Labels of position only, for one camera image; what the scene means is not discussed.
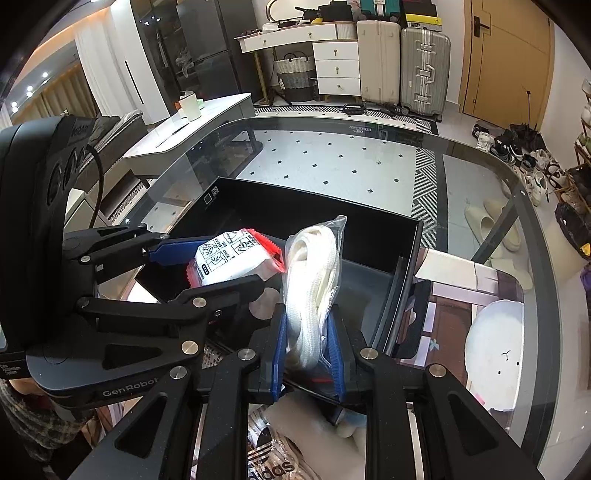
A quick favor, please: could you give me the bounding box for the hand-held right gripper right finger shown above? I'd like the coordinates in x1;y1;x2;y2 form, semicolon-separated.
323;307;548;480

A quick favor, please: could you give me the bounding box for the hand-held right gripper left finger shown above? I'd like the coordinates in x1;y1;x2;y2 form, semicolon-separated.
60;302;289;480

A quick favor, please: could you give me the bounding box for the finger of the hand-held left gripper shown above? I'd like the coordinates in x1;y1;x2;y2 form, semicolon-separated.
62;223;218;298
76;276;279;371

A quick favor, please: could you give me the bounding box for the red and white packet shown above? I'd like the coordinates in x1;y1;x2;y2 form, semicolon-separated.
187;227;289;289

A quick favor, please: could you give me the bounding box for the white shoelaces clear packet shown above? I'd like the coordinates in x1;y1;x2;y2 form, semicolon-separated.
281;215;348;370

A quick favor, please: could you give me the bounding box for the logo printed plastic bag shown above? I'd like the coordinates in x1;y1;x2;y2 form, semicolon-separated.
247;406;324;480

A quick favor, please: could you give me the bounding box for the black storage box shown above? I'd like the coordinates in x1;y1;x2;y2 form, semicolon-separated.
134;176;432;402

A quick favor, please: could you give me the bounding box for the person's left forearm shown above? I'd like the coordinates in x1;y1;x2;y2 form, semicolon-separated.
0;378;98;464

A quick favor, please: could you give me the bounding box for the bed with dark blanket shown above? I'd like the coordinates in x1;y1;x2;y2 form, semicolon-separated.
88;111;148;158

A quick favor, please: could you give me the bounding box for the white low table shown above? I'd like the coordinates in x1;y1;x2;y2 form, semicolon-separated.
122;92;259;178

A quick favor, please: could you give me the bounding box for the pale green cup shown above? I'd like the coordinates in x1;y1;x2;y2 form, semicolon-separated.
179;91;202;122

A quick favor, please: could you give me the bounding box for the white curtain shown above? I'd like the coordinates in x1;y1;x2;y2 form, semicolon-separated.
78;28;153;123

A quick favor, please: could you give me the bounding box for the dark glass cabinet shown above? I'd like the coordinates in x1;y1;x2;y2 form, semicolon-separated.
129;0;185;125

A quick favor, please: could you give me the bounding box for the black and white patterned rug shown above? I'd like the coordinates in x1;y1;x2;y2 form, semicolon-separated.
253;104;444;245

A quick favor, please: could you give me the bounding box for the dark grey fridge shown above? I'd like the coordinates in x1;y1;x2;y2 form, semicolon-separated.
175;0;252;100

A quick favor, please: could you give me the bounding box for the woven laundry basket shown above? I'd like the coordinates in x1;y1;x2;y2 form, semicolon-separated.
273;53;315;102

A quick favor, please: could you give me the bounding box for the white dressing table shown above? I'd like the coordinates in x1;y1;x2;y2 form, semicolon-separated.
235;21;363;104

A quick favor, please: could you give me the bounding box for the oval mirror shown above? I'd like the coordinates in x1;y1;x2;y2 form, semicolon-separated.
265;0;296;24

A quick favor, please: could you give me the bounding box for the trash bin with black bag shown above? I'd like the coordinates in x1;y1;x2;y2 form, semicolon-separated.
554;200;591;259

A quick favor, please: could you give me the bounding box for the pile of shoes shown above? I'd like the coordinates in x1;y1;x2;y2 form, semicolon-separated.
471;120;568;206

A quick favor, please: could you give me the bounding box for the beige suitcase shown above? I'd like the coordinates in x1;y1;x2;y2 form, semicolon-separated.
356;19;402;104

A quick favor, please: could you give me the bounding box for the black cooking pot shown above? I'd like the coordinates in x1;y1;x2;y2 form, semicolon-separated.
318;1;354;23

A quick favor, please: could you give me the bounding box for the black umbrella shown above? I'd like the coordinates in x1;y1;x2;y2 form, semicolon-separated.
508;88;548;144

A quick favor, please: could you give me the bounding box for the silver suitcase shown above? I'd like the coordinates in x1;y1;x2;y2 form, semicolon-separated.
399;27;451;116

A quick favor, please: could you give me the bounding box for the teal suitcase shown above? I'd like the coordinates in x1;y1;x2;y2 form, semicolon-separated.
360;0;402;21

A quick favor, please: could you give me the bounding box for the wooden shoe rack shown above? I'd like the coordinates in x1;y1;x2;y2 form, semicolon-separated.
554;76;591;217

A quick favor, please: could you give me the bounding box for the stack of shoe boxes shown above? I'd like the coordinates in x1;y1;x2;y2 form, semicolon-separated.
401;0;439;31

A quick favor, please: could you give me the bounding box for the wooden door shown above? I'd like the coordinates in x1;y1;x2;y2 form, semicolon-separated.
457;0;555;132

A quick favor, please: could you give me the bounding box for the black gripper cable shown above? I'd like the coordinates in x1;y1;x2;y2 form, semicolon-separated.
83;145;106;228

